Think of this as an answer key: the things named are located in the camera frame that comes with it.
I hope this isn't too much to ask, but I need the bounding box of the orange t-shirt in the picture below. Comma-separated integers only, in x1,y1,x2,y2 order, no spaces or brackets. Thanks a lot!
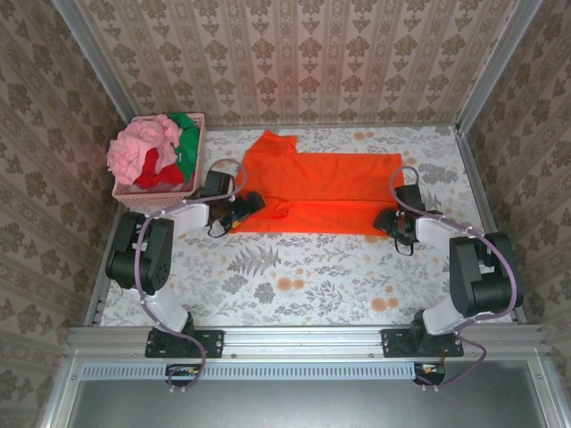
229,129,406,235

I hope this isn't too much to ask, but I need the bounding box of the pink plastic basket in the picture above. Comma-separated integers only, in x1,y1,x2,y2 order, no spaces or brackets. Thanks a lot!
111,111,208,210

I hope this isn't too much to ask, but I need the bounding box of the green t-shirt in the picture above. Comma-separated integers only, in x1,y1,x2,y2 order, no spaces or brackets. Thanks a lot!
168,111,201,183

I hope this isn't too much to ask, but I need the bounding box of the red t-shirt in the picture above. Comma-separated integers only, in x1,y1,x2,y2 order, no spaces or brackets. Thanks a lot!
133,147,186,189

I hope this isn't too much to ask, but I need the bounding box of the pink t-shirt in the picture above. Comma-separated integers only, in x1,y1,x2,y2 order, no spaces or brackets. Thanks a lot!
105,114,184,186

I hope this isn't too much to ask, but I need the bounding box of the aluminium table side rail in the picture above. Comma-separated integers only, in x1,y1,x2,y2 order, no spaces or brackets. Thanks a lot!
83,207,133,326
453,126,528,325

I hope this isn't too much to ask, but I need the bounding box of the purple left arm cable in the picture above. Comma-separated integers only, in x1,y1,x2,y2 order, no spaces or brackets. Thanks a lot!
135,158,244,396

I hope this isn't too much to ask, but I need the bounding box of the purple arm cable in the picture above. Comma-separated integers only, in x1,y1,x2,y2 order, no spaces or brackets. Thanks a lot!
390,165,525,388
135,158,244,396

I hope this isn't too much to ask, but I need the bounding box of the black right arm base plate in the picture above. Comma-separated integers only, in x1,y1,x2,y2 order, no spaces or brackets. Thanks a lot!
381,328,464,358

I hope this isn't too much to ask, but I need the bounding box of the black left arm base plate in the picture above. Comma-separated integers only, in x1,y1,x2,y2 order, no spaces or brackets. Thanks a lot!
145,328,224,358

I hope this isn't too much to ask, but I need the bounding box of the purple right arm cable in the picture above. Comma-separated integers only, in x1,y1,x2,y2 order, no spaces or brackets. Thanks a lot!
390,165,525,388

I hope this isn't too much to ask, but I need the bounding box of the aluminium mounting rail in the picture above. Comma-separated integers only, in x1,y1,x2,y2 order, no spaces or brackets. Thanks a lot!
66,325,548,358

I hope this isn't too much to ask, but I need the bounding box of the black cable outlet bracket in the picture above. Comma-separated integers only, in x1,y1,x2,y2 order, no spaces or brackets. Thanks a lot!
164,363,203,387
412,361,447,387

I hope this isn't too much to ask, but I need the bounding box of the slotted grey cable duct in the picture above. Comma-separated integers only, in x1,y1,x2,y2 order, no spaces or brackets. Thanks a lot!
82,361,418,381

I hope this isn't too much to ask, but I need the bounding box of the aluminium frame post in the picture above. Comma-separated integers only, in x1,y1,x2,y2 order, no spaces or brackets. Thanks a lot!
51,0,137,124
455,0,544,131

